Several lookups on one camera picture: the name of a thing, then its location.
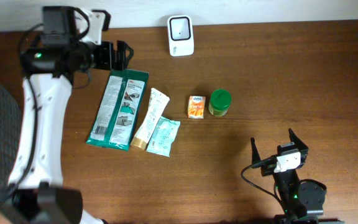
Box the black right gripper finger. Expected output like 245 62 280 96
250 138 262 168
288 128 308 150

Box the dark green wipes pack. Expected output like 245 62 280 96
86 69 149 151

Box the white tube with gold cap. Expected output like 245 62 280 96
131 88 170 150

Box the green lidded jar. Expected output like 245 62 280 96
208 89 232 117

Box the mint green wipes packet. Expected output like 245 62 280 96
146 116 181 157

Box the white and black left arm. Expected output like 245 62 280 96
0 6 134 223

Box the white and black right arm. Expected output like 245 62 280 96
241 129 343 224

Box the white barcode scanner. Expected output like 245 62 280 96
167 15 195 57

